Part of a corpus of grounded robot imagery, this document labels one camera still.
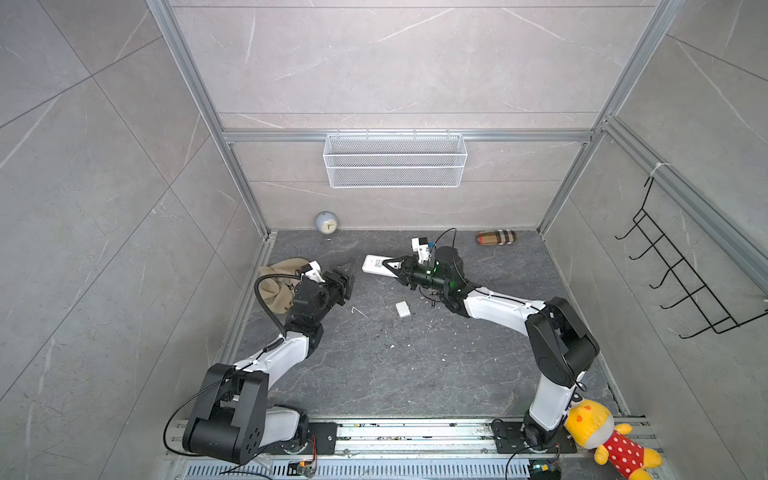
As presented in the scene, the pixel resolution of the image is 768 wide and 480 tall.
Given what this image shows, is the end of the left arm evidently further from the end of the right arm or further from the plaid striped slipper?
the plaid striped slipper

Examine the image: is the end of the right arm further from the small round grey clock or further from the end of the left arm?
the small round grey clock

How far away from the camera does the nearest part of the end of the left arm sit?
65 centimetres
